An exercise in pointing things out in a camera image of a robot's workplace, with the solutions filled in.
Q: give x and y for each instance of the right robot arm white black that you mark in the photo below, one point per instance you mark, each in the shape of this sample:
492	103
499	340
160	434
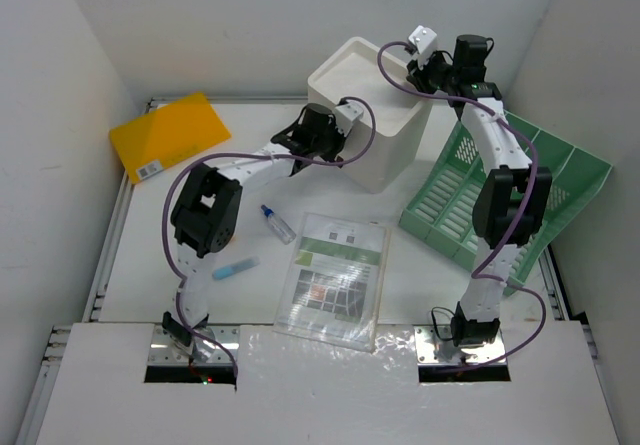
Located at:
511	204

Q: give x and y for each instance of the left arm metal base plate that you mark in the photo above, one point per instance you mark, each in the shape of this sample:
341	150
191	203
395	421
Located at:
165	351

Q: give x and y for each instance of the clear spray bottle blue cap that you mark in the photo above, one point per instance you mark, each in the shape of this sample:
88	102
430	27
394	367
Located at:
279	227

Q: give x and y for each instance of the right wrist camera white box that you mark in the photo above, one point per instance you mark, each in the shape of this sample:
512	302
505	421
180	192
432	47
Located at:
424	41

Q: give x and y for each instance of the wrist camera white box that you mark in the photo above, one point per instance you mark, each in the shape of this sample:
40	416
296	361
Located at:
424	41
347	115

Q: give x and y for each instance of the blue highlighter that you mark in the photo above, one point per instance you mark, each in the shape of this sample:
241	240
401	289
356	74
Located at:
230	270

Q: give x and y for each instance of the white three-drawer cabinet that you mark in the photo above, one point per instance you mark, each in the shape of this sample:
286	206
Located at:
398	122

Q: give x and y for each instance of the yellow plastic folder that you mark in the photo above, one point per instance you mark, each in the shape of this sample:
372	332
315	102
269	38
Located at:
168	135

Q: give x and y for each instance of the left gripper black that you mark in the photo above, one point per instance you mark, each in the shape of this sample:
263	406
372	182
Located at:
339	137

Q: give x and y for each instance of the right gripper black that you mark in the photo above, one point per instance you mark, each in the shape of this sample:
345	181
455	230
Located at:
416	75

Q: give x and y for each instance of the clear document folder with paper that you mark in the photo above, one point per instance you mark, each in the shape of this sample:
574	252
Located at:
333	287

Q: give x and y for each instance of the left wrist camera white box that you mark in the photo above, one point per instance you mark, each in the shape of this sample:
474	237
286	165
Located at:
347	115

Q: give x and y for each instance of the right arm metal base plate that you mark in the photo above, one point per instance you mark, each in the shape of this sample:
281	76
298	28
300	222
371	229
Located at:
435	349

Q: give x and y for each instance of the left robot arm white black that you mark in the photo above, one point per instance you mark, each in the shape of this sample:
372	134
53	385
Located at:
205	213

